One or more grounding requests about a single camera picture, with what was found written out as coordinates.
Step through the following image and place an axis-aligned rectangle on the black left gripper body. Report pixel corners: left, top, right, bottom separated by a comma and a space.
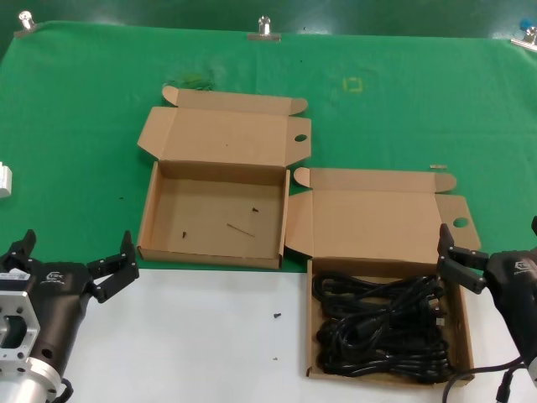
0, 260, 93, 377

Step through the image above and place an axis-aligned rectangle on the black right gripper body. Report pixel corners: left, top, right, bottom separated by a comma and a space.
483, 246, 537, 361

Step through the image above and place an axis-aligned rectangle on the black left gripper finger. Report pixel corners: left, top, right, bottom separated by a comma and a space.
86, 229, 140, 304
0, 229, 38, 274

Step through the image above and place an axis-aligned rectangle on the cardboard box with cables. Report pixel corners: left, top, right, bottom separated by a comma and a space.
284, 166, 482, 381

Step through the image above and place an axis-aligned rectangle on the cardboard box with loose screws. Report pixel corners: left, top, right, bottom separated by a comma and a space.
136, 85, 313, 270

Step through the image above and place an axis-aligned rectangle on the white plastic block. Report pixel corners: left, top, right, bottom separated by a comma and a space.
0, 161, 14, 198

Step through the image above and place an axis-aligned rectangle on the green cloth mat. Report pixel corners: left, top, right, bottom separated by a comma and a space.
0, 19, 537, 276

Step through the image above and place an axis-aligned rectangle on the silver binder clip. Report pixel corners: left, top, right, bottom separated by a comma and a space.
14, 11, 39, 38
247, 15, 281, 42
510, 25, 537, 48

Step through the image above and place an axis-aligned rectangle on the green thread tangle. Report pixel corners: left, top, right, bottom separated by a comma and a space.
165, 69, 222, 90

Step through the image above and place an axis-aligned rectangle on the silver left wrist bracket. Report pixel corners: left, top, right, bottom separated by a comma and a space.
0, 289, 42, 373

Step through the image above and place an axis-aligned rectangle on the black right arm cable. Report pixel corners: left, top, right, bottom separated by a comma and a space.
439, 355, 537, 403

